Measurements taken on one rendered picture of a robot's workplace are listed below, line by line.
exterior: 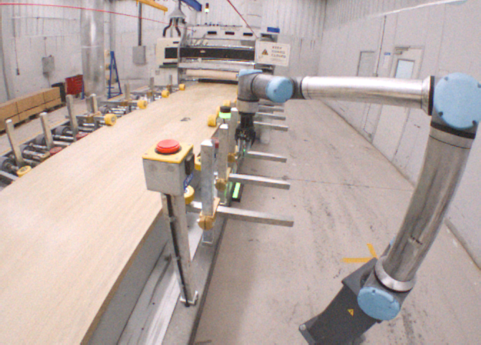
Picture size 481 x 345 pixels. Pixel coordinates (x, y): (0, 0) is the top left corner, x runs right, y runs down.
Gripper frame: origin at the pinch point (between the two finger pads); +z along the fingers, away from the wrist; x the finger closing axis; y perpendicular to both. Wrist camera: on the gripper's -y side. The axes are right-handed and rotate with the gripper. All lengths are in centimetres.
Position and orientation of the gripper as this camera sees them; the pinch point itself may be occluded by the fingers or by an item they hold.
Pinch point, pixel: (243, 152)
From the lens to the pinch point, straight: 98.4
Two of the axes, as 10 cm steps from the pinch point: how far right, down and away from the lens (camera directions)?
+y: -1.3, 4.6, -8.8
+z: -0.8, 8.8, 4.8
